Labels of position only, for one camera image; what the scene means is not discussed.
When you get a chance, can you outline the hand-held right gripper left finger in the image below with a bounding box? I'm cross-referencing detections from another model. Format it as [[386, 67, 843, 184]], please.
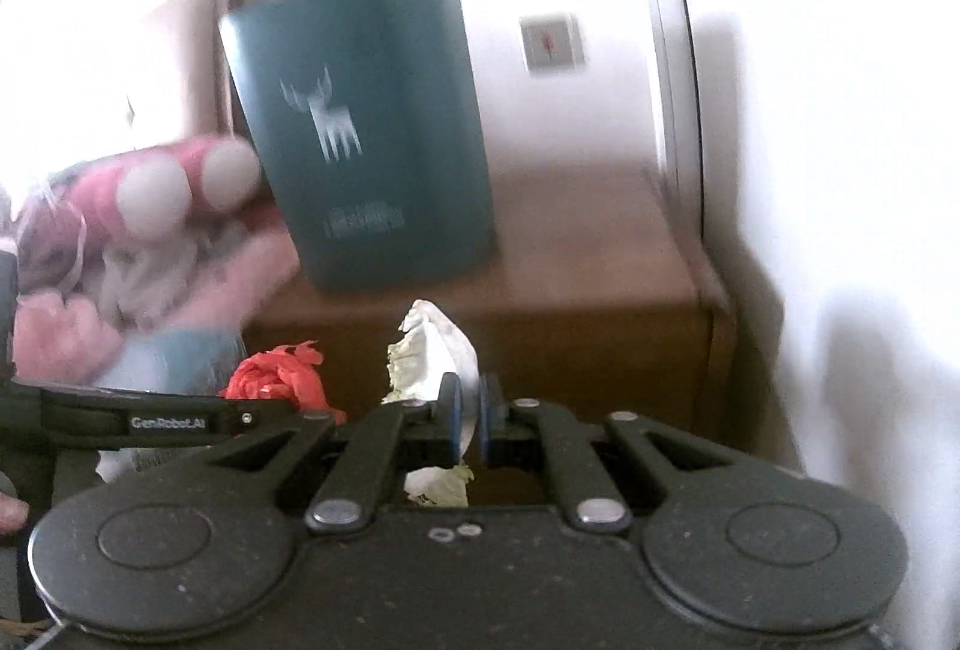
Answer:
[[202, 374, 463, 535]]

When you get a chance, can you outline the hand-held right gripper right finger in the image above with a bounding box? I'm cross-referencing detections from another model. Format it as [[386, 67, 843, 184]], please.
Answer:
[[480, 372, 743, 535]]

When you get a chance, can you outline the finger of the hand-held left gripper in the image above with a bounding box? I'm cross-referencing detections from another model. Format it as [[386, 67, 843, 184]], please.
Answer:
[[225, 398, 347, 435]]

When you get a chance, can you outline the red plastic bag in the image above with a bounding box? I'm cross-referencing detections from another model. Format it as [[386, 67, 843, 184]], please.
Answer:
[[219, 340, 331, 412]]

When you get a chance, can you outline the white tissue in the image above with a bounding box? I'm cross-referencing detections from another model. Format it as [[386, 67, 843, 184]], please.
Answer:
[[384, 299, 482, 508]]

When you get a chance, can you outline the light blue cloth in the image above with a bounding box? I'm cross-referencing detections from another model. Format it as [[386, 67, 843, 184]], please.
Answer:
[[94, 327, 245, 396]]

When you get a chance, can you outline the wooden nightstand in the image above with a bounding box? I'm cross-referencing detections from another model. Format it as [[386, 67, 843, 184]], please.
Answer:
[[244, 166, 740, 508]]

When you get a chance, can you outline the pink and white plush toy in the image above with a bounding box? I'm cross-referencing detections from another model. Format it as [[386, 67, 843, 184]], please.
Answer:
[[15, 136, 263, 291]]

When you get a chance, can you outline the teal deer print bag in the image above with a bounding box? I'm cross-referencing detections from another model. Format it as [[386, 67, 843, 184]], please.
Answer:
[[217, 0, 497, 292]]

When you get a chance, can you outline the grey wall switch plate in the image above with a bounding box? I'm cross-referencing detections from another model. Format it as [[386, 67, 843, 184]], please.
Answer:
[[519, 11, 586, 75]]

